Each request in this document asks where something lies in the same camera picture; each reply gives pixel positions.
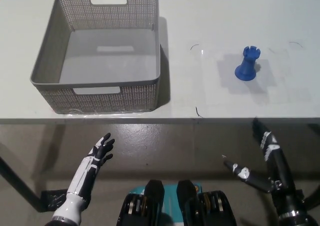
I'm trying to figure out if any black table foot plate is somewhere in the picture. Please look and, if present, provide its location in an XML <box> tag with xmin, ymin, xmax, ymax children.
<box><xmin>40</xmin><ymin>190</ymin><xmax>69</xmax><ymax>209</ymax></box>

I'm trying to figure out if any blue rook chess piece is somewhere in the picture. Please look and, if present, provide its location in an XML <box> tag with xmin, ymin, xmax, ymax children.
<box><xmin>234</xmin><ymin>46</ymin><xmax>262</xmax><ymax>82</ymax></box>

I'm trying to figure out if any black and white right hand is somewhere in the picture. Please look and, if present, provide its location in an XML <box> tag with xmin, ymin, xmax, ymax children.
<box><xmin>223</xmin><ymin>117</ymin><xmax>305</xmax><ymax>215</ymax></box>

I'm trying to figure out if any white and black left hand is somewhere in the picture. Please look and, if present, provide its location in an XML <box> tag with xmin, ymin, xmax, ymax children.
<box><xmin>53</xmin><ymin>132</ymin><xmax>116</xmax><ymax>223</ymax></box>

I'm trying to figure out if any black metal table leg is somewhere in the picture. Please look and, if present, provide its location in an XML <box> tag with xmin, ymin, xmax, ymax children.
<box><xmin>301</xmin><ymin>187</ymin><xmax>320</xmax><ymax>209</ymax></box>
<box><xmin>0</xmin><ymin>142</ymin><xmax>43</xmax><ymax>206</ymax></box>

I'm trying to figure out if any grey perforated plastic basket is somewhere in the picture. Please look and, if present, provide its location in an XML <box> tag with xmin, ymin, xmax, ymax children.
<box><xmin>29</xmin><ymin>0</ymin><xmax>161</xmax><ymax>115</ymax></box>

